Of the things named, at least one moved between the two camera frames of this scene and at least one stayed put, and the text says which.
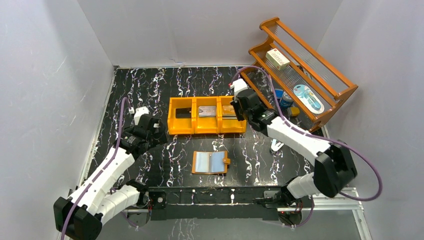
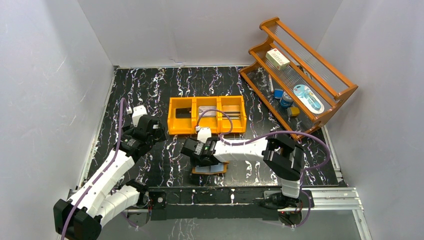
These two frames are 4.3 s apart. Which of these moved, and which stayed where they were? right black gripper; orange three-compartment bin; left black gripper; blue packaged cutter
Moved: right black gripper
Stayed: blue packaged cutter; left black gripper; orange three-compartment bin
